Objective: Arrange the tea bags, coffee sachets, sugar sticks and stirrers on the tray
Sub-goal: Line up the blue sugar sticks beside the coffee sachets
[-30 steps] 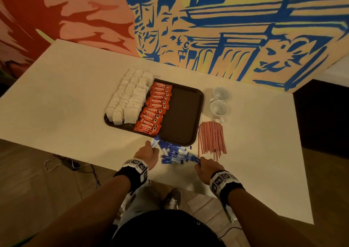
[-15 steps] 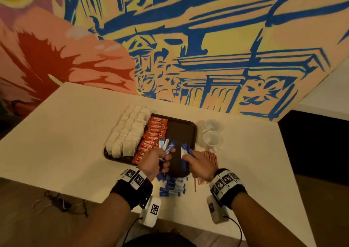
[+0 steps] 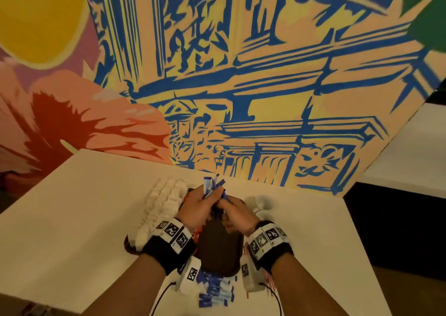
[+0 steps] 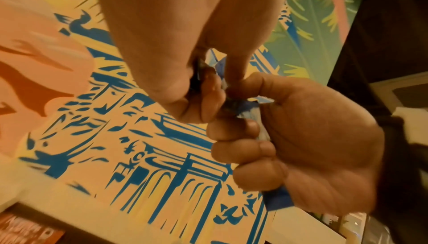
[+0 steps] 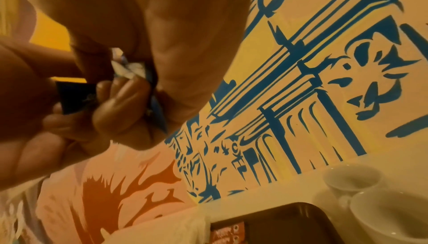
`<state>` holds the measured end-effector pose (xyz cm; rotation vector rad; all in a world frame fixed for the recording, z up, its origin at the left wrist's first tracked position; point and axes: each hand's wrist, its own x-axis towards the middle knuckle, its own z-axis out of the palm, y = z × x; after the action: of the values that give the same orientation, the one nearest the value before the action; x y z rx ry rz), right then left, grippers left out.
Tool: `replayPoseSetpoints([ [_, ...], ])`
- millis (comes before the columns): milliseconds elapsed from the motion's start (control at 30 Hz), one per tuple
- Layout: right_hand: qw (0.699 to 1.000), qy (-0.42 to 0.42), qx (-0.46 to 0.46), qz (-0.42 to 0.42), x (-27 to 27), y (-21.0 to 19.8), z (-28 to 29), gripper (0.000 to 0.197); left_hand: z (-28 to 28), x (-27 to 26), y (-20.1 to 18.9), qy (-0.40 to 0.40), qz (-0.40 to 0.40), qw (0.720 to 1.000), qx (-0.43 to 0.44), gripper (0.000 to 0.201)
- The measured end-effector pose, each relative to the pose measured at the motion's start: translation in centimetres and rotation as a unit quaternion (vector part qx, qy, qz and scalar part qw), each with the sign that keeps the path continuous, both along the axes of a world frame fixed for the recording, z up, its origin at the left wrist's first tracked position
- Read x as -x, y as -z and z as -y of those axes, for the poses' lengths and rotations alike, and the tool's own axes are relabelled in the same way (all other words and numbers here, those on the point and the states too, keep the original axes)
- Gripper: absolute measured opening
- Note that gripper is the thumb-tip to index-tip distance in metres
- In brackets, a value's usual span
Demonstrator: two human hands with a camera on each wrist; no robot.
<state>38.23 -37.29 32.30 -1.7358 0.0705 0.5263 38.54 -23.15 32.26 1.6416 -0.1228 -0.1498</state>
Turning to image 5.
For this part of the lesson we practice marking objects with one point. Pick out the person's right hand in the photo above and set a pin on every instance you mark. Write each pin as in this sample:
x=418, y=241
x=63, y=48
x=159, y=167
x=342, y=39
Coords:
x=180, y=26

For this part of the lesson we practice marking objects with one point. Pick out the person's left hand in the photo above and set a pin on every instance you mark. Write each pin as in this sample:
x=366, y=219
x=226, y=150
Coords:
x=27, y=132

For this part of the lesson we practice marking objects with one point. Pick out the dark brown tray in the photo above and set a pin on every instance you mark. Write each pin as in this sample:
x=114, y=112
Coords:
x=294, y=224

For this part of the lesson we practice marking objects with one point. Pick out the small white cup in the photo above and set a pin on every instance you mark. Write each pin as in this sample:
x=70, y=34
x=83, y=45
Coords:
x=351, y=179
x=394, y=219

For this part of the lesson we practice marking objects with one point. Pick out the pile of blue Equal sachets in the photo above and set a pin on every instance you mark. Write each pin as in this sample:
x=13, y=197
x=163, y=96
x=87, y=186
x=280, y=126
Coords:
x=73, y=96

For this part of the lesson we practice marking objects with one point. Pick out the row of tea bags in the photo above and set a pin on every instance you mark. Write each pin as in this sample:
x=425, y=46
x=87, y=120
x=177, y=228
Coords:
x=190, y=231

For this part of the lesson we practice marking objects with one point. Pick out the row of red Nescafe sachets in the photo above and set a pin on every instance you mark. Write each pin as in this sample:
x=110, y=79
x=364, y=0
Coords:
x=227, y=233

